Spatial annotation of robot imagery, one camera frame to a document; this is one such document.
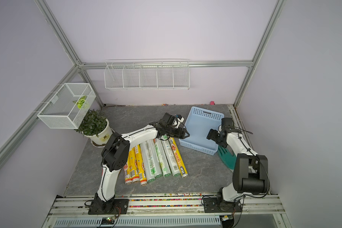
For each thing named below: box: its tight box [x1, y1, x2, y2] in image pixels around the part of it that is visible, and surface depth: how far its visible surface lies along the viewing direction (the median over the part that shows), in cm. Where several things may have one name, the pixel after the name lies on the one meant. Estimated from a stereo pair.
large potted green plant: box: [74, 109, 115, 148], surface depth 89 cm
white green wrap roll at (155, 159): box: [146, 140, 163, 179], surface depth 88 cm
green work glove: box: [217, 145, 238, 170], surface depth 92 cm
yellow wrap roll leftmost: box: [124, 155, 133, 185], surface depth 82 cm
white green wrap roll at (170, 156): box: [160, 135, 181, 177], surface depth 88 cm
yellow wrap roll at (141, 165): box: [134, 143, 148, 187], surface depth 84 cm
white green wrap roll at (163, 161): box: [153, 138, 172, 178], surface depth 88 cm
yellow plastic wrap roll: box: [168, 136, 189, 179], surface depth 88 cm
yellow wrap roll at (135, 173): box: [129, 147, 140, 183], surface depth 83 cm
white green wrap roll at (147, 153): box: [139, 141, 156, 183], surface depth 87 cm
